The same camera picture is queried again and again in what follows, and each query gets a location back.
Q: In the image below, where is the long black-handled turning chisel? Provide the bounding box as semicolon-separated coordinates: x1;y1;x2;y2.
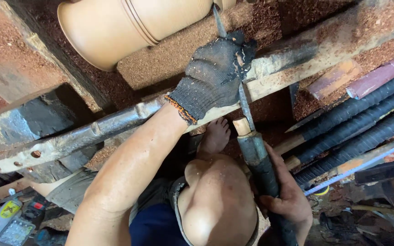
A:
212;4;299;246

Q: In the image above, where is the blue cloth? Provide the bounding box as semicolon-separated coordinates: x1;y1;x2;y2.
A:
129;203;189;246

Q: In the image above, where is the white bottle with yellow label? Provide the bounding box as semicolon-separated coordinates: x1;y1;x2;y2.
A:
0;198;23;245

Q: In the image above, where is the black-wrapped chisel handle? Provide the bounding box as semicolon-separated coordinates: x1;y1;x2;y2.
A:
293;102;394;187
284;85;394;171
274;65;394;155

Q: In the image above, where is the clear blister pack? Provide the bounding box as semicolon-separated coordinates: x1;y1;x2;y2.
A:
0;218;36;246

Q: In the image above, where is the person's left hand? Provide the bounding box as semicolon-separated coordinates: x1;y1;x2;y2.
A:
164;30;257;125

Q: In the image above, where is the person's bare leg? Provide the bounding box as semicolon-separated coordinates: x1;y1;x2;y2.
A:
177;117;259;246

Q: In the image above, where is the pale wooden stick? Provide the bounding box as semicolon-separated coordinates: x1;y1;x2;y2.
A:
351;204;394;221

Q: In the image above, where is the black and red device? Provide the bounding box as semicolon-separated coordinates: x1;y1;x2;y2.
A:
21;194;51;223

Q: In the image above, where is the person's right hand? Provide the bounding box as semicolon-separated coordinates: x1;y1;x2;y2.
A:
259;142;314;228

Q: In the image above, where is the grey metal bar with holes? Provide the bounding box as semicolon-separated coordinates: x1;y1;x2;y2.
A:
0;97;170;174

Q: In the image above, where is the reddish-brown wood piece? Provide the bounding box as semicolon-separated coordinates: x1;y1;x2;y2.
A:
346;58;394;100

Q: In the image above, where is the turned pale wooden vase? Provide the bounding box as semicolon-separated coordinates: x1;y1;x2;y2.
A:
57;0;237;72

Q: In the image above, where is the dark lathe bed beam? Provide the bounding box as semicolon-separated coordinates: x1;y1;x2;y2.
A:
0;0;117;114

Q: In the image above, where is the blue and white tape strip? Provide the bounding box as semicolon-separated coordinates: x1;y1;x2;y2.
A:
303;137;394;197

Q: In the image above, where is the orange wood block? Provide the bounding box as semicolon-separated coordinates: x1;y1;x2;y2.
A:
306;60;362;100

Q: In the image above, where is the dark wooden plank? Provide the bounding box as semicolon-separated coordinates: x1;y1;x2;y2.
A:
354;157;394;185

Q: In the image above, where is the grey metal block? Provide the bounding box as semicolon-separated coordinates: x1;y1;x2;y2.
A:
0;83;99;154

